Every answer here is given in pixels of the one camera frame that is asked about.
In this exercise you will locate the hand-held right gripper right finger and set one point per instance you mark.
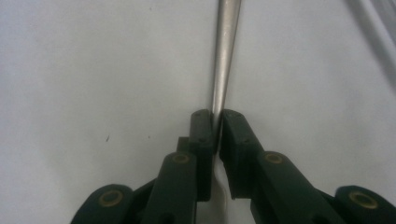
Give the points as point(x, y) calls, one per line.
point(239, 149)

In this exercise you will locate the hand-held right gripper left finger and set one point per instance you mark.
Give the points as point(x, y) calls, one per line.
point(204, 140)

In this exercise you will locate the steel fork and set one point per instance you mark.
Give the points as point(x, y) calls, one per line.
point(225, 46)

